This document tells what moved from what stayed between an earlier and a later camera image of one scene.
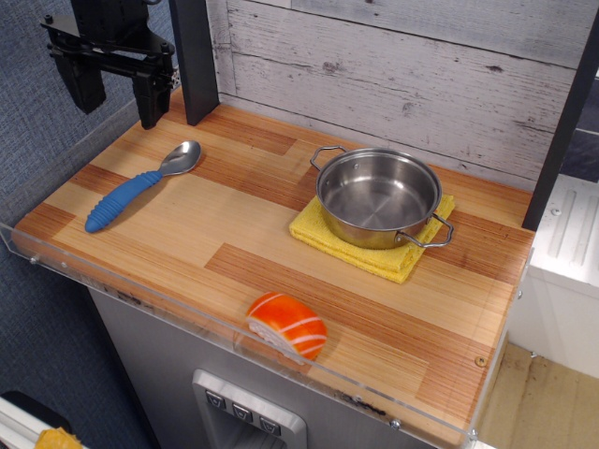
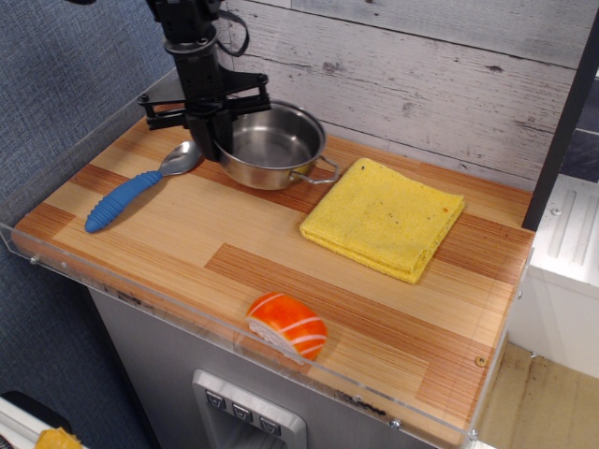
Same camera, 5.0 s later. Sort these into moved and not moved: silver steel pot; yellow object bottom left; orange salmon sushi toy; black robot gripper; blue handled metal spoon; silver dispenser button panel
Moved: silver steel pot; black robot gripper
Not moved: silver dispenser button panel; orange salmon sushi toy; yellow object bottom left; blue handled metal spoon
